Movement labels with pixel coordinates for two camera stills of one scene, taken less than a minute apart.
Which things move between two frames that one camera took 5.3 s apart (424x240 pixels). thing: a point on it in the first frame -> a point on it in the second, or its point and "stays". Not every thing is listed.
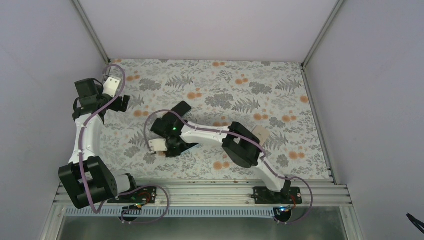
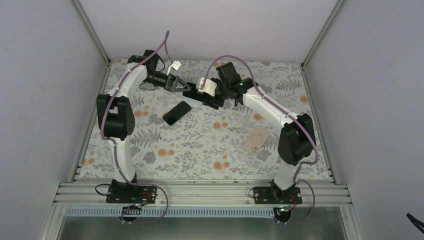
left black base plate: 146,195 stays
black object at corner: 417,223 stays
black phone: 181,109 stays
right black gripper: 177,152 -> 214,103
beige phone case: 262,133 stays
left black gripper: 117,106 -> 172,81
